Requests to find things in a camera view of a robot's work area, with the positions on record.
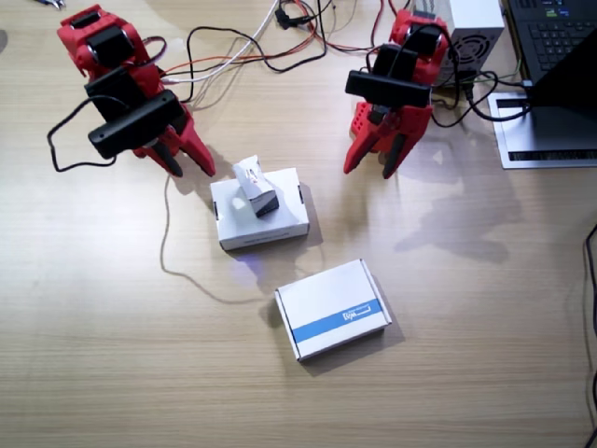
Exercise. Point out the black tilted screen panel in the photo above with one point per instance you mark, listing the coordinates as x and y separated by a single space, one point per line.
569 102

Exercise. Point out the white box with blue stripe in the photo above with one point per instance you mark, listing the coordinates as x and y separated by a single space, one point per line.
326 303

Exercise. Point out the small white carton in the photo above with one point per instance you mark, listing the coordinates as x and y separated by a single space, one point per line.
254 182

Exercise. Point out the plain white box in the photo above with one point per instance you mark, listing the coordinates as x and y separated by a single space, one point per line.
284 210

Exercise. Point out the silver stand base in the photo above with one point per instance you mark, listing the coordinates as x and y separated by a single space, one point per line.
517 140

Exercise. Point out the red robot arm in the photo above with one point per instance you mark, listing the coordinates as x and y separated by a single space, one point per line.
84 46
426 46

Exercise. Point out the black laptop keyboard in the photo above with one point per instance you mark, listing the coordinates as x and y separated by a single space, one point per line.
555 32

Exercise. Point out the white power supply with fan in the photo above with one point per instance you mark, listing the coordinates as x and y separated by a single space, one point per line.
476 23

